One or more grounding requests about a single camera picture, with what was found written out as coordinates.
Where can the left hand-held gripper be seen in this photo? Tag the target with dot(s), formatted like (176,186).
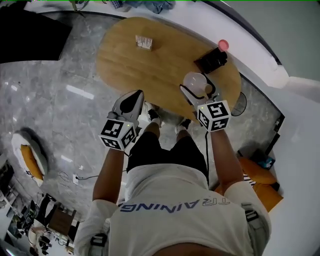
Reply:
(117,133)

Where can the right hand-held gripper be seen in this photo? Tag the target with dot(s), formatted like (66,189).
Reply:
(215,116)

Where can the person's left forearm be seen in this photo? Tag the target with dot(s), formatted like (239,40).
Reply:
(110,175)

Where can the person's right forearm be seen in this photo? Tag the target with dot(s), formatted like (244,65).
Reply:
(225,160)

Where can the oval wooden table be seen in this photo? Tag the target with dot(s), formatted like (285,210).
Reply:
(150,70)

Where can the person's left shoe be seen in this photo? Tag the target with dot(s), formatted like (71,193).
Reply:
(153,113)

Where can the person's shoe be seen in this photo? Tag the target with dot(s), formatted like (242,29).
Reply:
(153,113)
(183,124)

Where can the person's left leg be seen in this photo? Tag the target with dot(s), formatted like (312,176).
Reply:
(153,128)

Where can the person's leg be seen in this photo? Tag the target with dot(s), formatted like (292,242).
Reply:
(183,136)
(153,128)

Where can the black box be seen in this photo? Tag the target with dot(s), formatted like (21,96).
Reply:
(211,60)

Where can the person's right shoe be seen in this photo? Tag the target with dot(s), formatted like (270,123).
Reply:
(183,124)

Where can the person's right leg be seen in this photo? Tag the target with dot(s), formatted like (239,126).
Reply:
(183,136)

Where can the pink round lid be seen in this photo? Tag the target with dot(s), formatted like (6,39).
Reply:
(223,44)

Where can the person's black shorts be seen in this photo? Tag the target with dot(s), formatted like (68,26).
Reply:
(170,160)

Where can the small wooden block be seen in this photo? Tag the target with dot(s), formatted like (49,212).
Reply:
(143,42)

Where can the teal packet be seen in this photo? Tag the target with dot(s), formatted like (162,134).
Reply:
(266,163)

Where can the white power strip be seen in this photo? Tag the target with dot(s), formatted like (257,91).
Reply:
(76,179)

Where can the striped cloth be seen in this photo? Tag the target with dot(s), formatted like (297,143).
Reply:
(249,180)

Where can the pile of denim clothes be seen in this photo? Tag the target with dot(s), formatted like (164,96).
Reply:
(160,5)

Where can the orange beanbag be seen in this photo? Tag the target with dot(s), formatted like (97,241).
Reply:
(262,185)

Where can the white pet bed orange cushion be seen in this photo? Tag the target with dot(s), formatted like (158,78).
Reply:
(30,155)

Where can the person's white shirt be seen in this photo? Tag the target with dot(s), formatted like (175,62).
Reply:
(175,225)

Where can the black floor mat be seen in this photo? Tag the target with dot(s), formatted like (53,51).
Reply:
(30,37)

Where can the brown wooden cabinet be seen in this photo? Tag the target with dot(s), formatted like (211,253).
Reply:
(62,221)

